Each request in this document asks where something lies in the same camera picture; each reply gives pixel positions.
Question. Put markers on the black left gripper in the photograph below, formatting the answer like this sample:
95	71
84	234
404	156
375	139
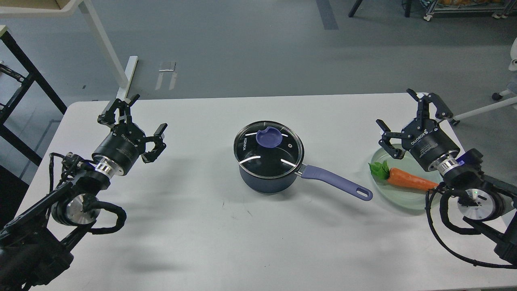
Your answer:
126	141

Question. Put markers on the translucent green plate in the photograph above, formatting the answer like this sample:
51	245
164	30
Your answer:
404	197

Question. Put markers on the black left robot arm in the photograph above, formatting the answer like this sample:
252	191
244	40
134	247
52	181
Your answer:
36	246

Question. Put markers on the black metal rack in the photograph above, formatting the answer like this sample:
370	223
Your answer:
34	76

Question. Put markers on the wheeled metal cart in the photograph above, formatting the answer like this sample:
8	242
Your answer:
499	9

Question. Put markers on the glass pot lid purple knob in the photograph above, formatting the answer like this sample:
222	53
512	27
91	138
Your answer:
268	150

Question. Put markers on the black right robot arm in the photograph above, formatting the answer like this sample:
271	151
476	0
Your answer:
469	198

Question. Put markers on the orange toy carrot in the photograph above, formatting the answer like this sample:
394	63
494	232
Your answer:
398	177

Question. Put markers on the white table frame leg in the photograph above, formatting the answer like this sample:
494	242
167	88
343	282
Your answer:
66	8

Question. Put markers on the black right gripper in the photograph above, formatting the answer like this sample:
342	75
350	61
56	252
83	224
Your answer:
427	142

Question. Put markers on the dark blue saucepan purple handle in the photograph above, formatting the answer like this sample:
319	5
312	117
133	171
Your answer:
272	185

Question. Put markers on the white office chair base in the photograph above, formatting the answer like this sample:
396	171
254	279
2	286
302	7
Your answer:
504	98

